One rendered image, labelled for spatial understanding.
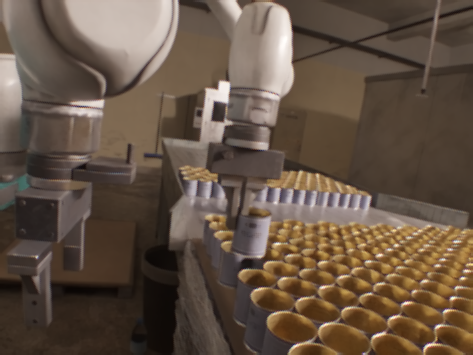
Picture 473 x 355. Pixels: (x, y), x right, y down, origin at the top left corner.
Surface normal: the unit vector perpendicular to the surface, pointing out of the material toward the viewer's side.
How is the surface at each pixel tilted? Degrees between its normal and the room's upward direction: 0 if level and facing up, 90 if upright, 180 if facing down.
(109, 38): 94
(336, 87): 90
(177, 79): 90
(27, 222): 90
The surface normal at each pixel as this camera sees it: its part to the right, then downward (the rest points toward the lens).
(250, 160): 0.26, 0.18
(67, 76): -0.18, 0.94
